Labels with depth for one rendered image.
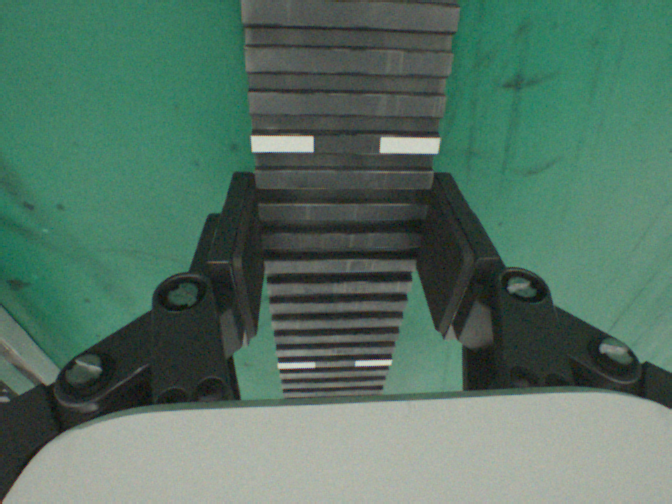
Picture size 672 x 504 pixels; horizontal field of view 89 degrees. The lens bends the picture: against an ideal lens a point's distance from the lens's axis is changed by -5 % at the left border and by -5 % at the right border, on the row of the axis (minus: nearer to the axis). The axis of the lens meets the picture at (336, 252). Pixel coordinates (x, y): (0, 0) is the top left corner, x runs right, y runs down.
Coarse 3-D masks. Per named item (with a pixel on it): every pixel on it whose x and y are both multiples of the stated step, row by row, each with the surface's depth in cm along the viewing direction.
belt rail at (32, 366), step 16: (0, 320) 17; (0, 336) 17; (16, 336) 18; (0, 352) 18; (16, 352) 18; (32, 352) 19; (0, 368) 17; (16, 368) 19; (32, 368) 19; (48, 368) 20; (16, 384) 18; (32, 384) 19; (48, 384) 20
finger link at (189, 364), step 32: (160, 288) 7; (192, 288) 7; (160, 320) 7; (192, 320) 7; (160, 352) 6; (192, 352) 6; (224, 352) 6; (160, 384) 6; (192, 384) 6; (224, 384) 6
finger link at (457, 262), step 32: (448, 192) 10; (448, 224) 9; (480, 224) 10; (448, 256) 9; (480, 256) 8; (448, 288) 9; (480, 288) 8; (448, 320) 10; (480, 320) 8; (576, 320) 8; (480, 352) 9; (576, 352) 7; (608, 352) 7; (608, 384) 7
